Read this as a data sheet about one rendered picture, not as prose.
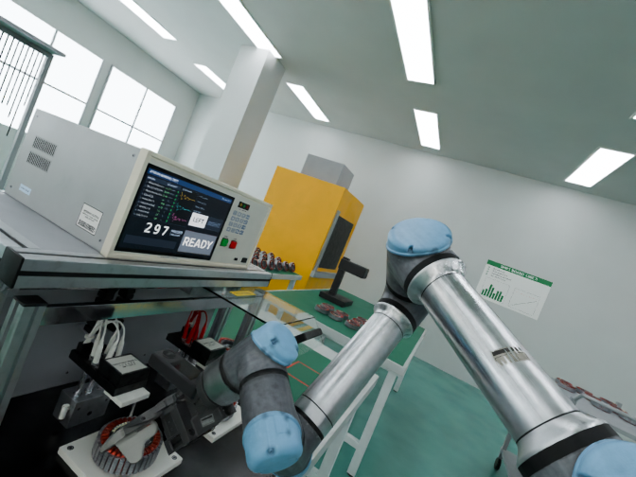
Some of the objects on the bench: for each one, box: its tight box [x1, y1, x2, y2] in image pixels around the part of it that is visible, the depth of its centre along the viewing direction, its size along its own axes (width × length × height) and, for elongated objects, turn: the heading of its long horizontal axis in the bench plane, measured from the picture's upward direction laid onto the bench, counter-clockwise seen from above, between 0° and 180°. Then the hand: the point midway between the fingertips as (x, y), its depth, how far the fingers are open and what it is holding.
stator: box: [92, 416, 163, 475], centre depth 61 cm, size 11×11×4 cm
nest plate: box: [58, 416, 183, 477], centre depth 61 cm, size 15×15×1 cm
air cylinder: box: [53, 381, 111, 429], centre depth 67 cm, size 5×8×6 cm
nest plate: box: [203, 405, 242, 443], centre depth 84 cm, size 15×15×1 cm
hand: (137, 429), depth 61 cm, fingers open, 14 cm apart
